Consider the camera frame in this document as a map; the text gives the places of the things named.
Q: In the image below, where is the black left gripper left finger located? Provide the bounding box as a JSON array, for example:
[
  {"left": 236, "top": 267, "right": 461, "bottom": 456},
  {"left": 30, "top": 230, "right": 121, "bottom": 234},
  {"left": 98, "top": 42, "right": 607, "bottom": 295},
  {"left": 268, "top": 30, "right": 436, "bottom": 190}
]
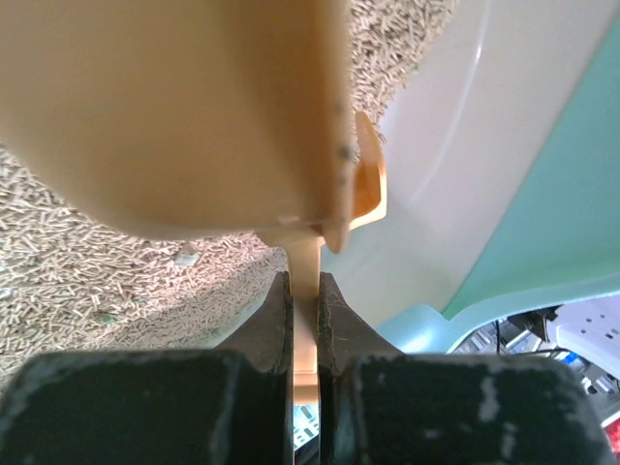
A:
[{"left": 1, "top": 272, "right": 295, "bottom": 464}]

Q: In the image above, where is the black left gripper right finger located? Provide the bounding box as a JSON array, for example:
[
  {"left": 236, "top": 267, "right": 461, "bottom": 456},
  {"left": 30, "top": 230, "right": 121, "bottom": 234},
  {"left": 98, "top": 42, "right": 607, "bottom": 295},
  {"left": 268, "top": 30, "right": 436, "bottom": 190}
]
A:
[{"left": 318, "top": 273, "right": 615, "bottom": 464}]

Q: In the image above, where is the light blue litter box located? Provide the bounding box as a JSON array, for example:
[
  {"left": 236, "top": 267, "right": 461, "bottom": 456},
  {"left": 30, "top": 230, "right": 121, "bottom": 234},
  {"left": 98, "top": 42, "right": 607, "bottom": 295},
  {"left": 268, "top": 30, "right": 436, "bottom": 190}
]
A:
[{"left": 324, "top": 1, "right": 619, "bottom": 353}]

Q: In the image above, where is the orange litter scoop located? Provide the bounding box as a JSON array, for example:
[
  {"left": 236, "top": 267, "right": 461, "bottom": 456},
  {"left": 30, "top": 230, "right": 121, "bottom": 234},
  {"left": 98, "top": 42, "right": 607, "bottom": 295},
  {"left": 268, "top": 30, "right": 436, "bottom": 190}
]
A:
[{"left": 1, "top": 1, "right": 387, "bottom": 404}]

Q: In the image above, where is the beige cat litter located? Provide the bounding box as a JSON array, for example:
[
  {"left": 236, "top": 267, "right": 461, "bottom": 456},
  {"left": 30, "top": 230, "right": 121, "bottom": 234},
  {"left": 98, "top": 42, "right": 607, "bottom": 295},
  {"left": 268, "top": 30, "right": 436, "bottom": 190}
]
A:
[{"left": 1, "top": 1, "right": 460, "bottom": 386}]

